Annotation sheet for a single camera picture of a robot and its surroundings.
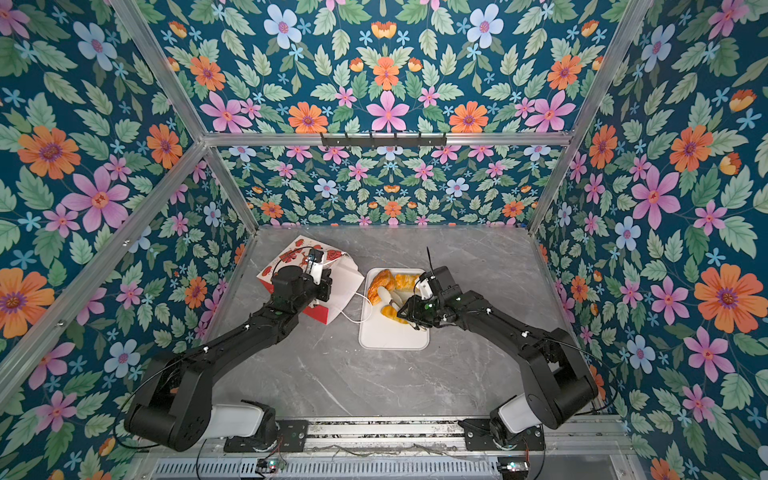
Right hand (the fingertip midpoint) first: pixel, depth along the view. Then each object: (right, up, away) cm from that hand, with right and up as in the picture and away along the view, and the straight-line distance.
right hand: (401, 313), depth 84 cm
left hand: (-20, +15, +1) cm, 25 cm away
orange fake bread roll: (-3, -2, +8) cm, 8 cm away
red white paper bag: (-19, +10, +16) cm, 27 cm away
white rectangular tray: (-8, -7, +8) cm, 13 cm away
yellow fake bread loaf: (+1, +7, +15) cm, 16 cm away
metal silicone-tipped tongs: (-5, +4, +6) cm, 9 cm away
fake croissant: (-6, +9, +14) cm, 18 cm away
